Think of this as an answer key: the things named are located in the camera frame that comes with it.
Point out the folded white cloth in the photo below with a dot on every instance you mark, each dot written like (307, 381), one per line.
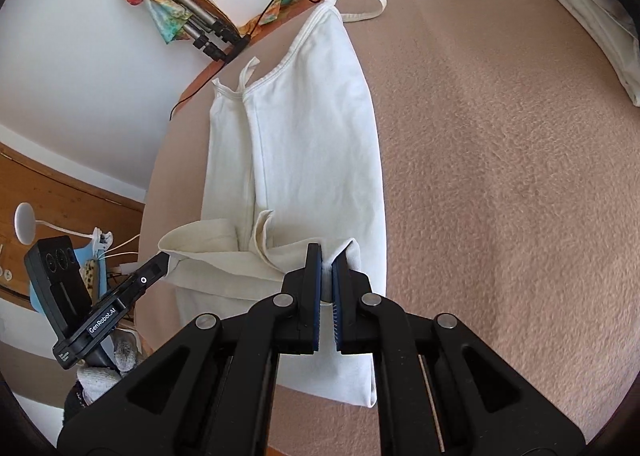
(590, 16)

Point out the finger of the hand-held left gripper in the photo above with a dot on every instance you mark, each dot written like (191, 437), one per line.
(107, 313)

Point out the white desk lamp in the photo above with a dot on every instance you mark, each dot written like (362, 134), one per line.
(24, 225)

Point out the wooden wall panel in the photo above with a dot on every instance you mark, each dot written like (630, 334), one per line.
(65, 186)

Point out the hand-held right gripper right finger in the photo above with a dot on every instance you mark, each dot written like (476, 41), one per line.
(339, 306)

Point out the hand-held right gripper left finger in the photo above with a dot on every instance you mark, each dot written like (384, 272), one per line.
(314, 296)

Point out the beige fleece blanket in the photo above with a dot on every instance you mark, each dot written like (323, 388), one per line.
(500, 186)

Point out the spotted cloth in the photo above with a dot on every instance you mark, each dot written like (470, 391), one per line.
(92, 278)

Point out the white tank top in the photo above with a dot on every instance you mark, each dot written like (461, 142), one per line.
(310, 136)

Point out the person's left hand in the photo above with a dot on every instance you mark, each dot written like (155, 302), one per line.
(100, 381)

